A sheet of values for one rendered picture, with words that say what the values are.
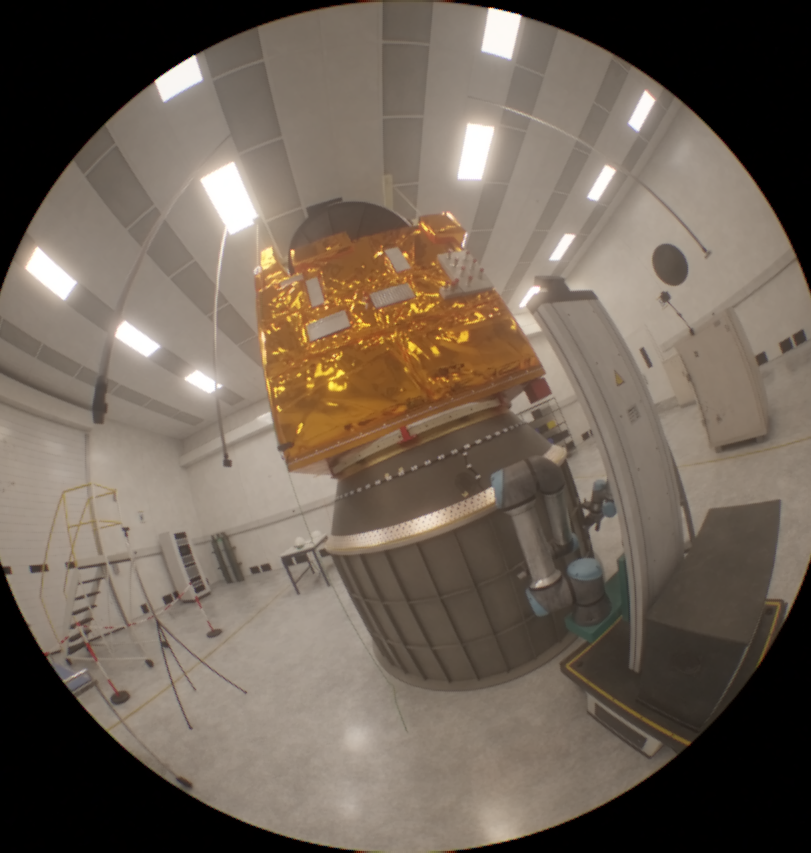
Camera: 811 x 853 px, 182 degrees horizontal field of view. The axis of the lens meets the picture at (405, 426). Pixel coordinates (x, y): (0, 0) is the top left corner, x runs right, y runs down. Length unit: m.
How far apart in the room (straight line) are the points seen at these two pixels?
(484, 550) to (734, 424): 3.37
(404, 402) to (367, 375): 0.30
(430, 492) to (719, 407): 3.53
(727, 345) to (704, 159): 5.39
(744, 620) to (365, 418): 1.84
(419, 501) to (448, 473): 0.22
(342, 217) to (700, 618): 3.63
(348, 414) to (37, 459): 7.11
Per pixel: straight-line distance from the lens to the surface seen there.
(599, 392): 0.75
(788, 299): 7.62
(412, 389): 1.61
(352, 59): 3.92
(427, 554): 1.35
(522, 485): 0.80
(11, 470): 7.29
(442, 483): 1.36
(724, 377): 3.72
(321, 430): 1.62
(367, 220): 3.12
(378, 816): 1.66
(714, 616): 0.82
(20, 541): 7.07
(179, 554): 7.97
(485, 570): 1.40
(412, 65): 4.12
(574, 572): 0.91
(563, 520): 0.97
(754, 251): 7.62
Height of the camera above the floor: 1.46
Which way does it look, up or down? 11 degrees up
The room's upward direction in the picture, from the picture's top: 22 degrees counter-clockwise
